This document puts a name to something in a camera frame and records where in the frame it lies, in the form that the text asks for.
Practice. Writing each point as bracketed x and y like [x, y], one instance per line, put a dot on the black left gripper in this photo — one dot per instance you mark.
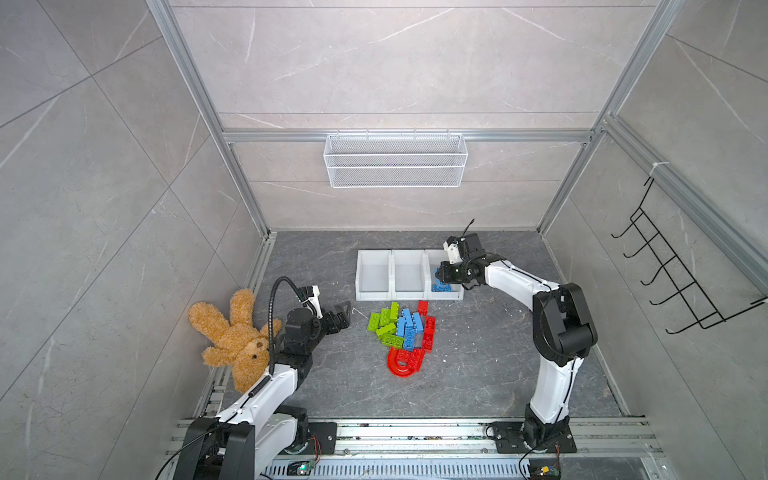
[334, 327]

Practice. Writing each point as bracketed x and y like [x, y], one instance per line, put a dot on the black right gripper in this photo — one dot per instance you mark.
[445, 266]

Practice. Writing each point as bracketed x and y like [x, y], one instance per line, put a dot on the blue lego brick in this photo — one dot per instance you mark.
[417, 323]
[409, 338]
[439, 286]

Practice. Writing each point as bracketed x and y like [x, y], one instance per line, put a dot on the small red lego brick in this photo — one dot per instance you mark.
[422, 308]

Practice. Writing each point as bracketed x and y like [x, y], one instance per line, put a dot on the long red lego brick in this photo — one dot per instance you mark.
[428, 333]

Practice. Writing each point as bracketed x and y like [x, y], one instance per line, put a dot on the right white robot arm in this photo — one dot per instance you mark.
[562, 329]

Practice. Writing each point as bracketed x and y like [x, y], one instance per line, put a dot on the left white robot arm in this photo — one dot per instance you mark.
[268, 366]

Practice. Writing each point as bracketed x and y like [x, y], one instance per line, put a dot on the green lego brick upper left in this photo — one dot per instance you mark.
[374, 322]

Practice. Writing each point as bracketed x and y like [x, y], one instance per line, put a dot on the green lego brick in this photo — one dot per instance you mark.
[394, 312]
[374, 322]
[392, 341]

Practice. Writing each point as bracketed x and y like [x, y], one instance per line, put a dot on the white left plastic bin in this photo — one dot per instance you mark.
[372, 281]

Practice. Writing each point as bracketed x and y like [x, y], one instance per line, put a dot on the green lego brick lower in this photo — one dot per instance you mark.
[392, 341]

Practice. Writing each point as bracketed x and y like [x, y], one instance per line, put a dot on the white middle plastic bin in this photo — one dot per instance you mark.
[408, 280]

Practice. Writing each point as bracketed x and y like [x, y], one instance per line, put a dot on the green lego brick top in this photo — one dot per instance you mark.
[394, 312]

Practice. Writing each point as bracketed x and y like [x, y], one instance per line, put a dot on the red arch lego piece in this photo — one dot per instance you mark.
[396, 363]

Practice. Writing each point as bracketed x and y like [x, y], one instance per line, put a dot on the red lego brick on arch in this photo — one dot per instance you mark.
[414, 358]

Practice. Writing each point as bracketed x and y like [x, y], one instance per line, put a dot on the brown teddy bear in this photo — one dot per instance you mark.
[236, 342]

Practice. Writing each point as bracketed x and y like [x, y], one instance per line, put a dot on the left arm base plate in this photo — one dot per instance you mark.
[315, 438]

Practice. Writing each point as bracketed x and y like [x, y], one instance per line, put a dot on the white wire mesh basket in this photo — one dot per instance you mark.
[420, 160]

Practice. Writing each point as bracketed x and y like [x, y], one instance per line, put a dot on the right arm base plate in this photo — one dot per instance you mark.
[519, 437]

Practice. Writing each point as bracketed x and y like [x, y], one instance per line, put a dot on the aluminium front rail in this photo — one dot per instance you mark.
[456, 438]

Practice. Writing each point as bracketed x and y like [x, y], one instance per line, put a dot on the black wire hook rack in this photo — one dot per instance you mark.
[681, 278]

